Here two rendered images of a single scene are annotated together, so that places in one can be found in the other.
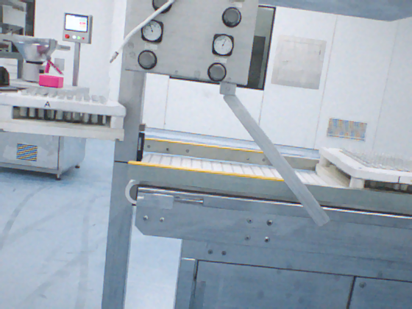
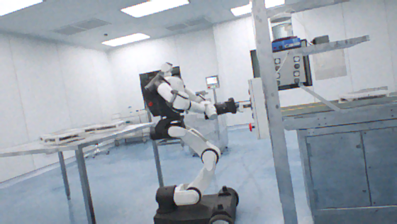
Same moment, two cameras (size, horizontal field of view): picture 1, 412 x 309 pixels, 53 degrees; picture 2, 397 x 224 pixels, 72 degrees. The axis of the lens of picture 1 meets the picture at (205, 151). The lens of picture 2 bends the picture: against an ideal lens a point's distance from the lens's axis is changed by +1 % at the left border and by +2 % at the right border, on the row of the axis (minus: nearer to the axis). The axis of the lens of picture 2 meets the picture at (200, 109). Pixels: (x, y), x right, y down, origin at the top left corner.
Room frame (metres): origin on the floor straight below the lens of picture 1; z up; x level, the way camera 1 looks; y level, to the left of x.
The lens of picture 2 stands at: (-1.17, 0.13, 1.07)
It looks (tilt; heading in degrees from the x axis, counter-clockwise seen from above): 3 degrees down; 16
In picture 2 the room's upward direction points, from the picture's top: 9 degrees counter-clockwise
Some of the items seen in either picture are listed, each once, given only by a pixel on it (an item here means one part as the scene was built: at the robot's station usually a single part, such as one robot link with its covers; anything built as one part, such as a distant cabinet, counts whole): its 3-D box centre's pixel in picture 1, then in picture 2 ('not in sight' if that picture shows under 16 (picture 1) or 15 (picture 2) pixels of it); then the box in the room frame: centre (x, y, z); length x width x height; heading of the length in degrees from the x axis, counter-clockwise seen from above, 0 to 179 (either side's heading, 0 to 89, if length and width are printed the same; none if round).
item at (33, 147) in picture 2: not in sight; (64, 140); (1.05, 2.25, 0.84); 1.50 x 1.10 x 0.04; 84
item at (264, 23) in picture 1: (221, 43); (280, 67); (6.06, -0.03, 1.43); 1.38 x 0.01 x 1.16; 88
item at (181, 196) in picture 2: not in sight; (188, 193); (0.87, 0.94, 0.28); 0.21 x 0.20 x 0.13; 95
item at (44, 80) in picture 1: (51, 81); not in sight; (3.34, 1.30, 0.80); 0.16 x 0.12 x 0.09; 88
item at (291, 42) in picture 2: not in sight; (284, 46); (0.88, 0.04, 1.32); 0.21 x 0.20 x 0.09; 3
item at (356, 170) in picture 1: (385, 166); (361, 93); (0.94, -0.42, 0.89); 0.25 x 0.24 x 0.02; 3
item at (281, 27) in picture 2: not in sight; (281, 26); (0.89, 0.04, 1.45); 0.15 x 0.15 x 0.19
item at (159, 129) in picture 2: not in sight; (167, 127); (0.85, 1.03, 0.84); 0.28 x 0.13 x 0.18; 95
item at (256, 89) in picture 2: not in sight; (259, 107); (0.05, 0.22, 0.97); 0.17 x 0.06 x 0.26; 3
